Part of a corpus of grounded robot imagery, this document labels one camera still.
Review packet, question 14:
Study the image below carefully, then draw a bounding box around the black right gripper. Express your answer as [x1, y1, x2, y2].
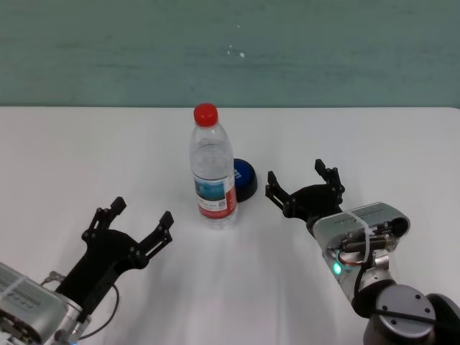
[264, 159, 346, 231]

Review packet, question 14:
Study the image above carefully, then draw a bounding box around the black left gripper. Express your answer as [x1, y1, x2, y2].
[55, 196, 175, 313]

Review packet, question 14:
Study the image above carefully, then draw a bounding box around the blue push button black base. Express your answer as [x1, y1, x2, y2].
[233, 157, 259, 203]

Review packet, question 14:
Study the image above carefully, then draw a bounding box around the clear water bottle red cap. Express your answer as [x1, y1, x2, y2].
[189, 103, 239, 231]

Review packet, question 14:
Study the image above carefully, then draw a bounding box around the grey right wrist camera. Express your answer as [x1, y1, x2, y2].
[312, 202, 410, 265]

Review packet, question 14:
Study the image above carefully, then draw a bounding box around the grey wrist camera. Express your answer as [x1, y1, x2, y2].
[312, 202, 410, 265]
[0, 262, 70, 341]

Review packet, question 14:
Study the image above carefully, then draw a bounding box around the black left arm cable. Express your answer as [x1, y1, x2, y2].
[77, 283, 120, 341]

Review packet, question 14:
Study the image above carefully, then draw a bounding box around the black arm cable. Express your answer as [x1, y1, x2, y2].
[77, 283, 120, 341]
[353, 264, 375, 311]

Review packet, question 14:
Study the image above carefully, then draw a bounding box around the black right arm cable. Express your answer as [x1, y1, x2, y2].
[353, 264, 375, 311]

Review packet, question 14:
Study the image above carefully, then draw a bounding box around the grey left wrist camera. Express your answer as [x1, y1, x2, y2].
[0, 262, 70, 341]

